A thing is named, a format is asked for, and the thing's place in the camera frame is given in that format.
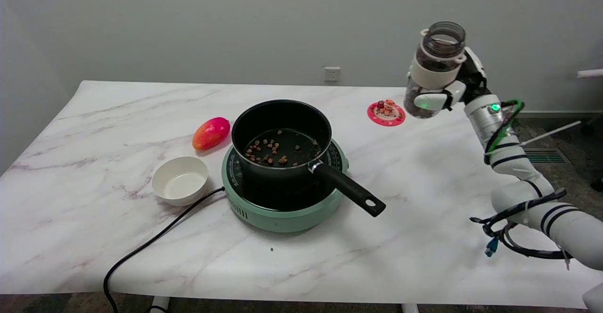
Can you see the clear bottle with beige sleeve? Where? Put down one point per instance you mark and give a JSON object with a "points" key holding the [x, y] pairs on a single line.
{"points": [[433, 63]]}

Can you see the white pipe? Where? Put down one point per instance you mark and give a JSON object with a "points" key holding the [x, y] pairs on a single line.
{"points": [[590, 73]]}

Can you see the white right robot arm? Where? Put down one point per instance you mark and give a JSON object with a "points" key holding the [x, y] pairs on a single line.
{"points": [[523, 181]]}

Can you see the red round coaster with figurines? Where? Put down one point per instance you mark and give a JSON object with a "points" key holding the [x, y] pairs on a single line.
{"points": [[386, 113]]}

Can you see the black soup pot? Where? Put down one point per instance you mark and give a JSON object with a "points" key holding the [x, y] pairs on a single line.
{"points": [[282, 143]]}

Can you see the white wall socket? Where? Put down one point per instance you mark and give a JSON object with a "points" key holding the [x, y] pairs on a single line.
{"points": [[331, 74]]}

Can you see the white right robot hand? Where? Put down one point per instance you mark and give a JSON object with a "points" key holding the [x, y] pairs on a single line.
{"points": [[438, 100]]}

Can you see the white ceramic bowl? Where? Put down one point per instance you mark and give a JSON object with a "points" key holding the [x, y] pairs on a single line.
{"points": [[180, 180]]}

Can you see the brown food pieces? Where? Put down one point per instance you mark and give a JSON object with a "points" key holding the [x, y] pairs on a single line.
{"points": [[271, 150]]}

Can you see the white table leg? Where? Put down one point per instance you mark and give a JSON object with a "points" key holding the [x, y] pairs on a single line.
{"points": [[159, 304], [410, 308]]}

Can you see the green induction cooker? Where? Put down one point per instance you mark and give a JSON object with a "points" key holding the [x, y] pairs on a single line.
{"points": [[282, 209]]}

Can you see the red yellow mango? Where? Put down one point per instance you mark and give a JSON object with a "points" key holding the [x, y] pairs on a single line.
{"points": [[210, 133]]}

